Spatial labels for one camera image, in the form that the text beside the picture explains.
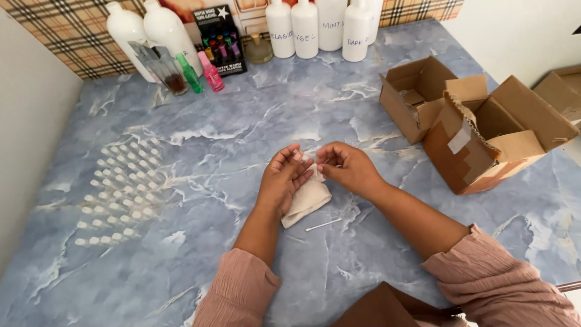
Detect person's left hand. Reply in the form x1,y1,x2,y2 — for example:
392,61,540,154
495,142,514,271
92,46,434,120
255,144,315,218

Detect person's right hand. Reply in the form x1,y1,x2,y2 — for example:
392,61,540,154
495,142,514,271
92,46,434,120
315,141,387,199

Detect white cloth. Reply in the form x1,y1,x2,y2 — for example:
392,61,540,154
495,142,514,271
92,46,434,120
281,159,332,229

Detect white cotton swab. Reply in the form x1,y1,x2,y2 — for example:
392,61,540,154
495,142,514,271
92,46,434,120
305,217,343,233

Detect small open cardboard box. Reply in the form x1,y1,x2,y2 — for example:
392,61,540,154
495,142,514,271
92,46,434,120
379,55,460,145

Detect pink spray bottle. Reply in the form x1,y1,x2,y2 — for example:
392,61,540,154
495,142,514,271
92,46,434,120
197,50,225,93

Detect round gold-capped glass bottle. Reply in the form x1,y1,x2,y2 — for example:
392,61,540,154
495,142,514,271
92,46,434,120
245,32,274,64

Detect large torn cardboard box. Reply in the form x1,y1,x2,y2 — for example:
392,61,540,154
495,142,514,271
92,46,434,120
422,74,581,196

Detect green spray bottle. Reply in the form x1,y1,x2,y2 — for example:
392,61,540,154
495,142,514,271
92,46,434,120
176,53,204,94

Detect black perfume display box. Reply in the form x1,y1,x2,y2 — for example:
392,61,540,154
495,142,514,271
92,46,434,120
191,4,248,78

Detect rows of white-capped clear vials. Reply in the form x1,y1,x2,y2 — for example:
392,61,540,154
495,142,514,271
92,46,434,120
74,137,165,247

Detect clear glass perfume bottle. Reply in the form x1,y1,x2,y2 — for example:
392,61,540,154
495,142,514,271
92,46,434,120
128,40,189,96

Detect large white plastic bottle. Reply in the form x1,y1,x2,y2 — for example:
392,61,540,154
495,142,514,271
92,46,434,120
143,0,204,78
105,1,157,84

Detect cardboard box with flat flap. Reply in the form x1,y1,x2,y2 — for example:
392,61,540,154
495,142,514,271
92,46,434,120
532,65,581,123

